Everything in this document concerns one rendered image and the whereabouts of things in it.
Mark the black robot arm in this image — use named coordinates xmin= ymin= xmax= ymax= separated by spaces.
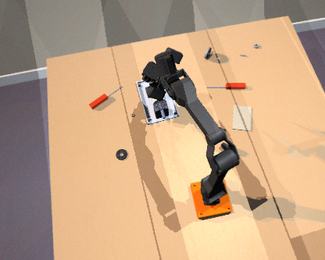
xmin=141 ymin=51 xmax=240 ymax=205

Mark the red-handled screwdriver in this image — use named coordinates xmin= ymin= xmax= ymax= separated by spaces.
xmin=89 ymin=87 xmax=121 ymax=109
xmin=207 ymin=83 xmax=245 ymax=89

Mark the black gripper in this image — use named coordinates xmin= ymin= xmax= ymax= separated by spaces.
xmin=146 ymin=47 xmax=184 ymax=101

